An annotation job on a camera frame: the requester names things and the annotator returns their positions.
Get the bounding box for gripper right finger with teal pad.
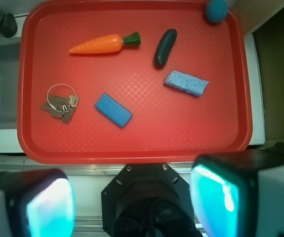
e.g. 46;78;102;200
190;149;284;237

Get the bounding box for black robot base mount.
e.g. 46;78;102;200
101;163;202;237

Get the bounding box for light blue sponge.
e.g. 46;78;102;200
164;71;209;97

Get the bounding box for teal crocheted ball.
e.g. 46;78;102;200
205;0;228;23

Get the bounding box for red plastic tray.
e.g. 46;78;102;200
17;0;252;164

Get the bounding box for dark green toy cucumber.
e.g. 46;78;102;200
154;29;177;67

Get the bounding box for blue rectangular block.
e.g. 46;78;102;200
94;93;132;128

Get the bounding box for orange toy carrot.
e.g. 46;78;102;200
68;32;141;54

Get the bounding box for silver keys on ring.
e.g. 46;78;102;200
41;83;79;124

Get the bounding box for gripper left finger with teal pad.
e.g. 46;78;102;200
0;168;76;237

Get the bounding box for brown cardboard panel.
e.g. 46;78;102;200
233;0;284;147

